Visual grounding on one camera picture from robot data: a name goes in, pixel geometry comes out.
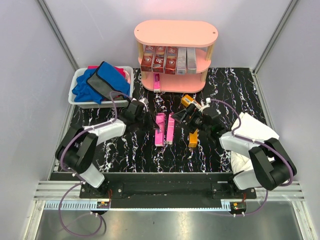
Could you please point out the orange R&O toothpaste box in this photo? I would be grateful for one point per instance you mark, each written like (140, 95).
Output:
(193, 139)

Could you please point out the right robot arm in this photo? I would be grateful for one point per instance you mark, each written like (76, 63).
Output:
(272, 167)

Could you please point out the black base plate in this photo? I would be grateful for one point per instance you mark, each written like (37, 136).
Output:
(214, 185)

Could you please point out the silver grey toothpaste box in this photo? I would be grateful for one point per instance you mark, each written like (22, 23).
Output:
(191, 60)

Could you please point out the white crumpled cloth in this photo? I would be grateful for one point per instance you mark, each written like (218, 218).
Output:
(254, 129)

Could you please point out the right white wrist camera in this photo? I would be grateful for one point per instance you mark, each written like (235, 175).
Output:
(205, 105)

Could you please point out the blue cloth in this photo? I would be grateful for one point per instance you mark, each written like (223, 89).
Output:
(84, 92)

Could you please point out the white plastic basket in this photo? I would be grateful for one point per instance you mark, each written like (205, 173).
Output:
(91, 104)

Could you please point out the pink three-tier shelf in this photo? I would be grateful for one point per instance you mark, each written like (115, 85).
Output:
(200, 35)

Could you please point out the grey black-trimmed cloth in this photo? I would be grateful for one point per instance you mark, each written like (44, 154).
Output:
(108, 82)

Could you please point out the pink BeYou box front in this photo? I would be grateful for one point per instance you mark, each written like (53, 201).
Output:
(160, 131)

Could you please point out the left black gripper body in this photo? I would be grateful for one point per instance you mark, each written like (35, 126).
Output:
(145, 121)

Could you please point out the pink cloth in basket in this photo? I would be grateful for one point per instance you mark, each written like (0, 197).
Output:
(123, 72)

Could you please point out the pink beyou box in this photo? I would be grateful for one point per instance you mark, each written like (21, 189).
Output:
(160, 131)
(156, 83)
(170, 129)

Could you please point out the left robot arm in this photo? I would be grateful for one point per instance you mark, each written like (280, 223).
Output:
(77, 149)

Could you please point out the grey Protefix toothpaste box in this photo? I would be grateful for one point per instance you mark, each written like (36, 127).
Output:
(181, 63)

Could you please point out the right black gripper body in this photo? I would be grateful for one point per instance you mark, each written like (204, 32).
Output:
(196, 120)

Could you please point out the orange barcode toothpaste box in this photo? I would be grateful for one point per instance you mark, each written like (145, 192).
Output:
(186, 100)

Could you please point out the pink BeYou box back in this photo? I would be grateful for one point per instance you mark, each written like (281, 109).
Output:
(156, 83)

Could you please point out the red 3D toothpaste box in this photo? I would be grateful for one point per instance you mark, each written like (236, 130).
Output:
(148, 58)
(158, 65)
(171, 60)

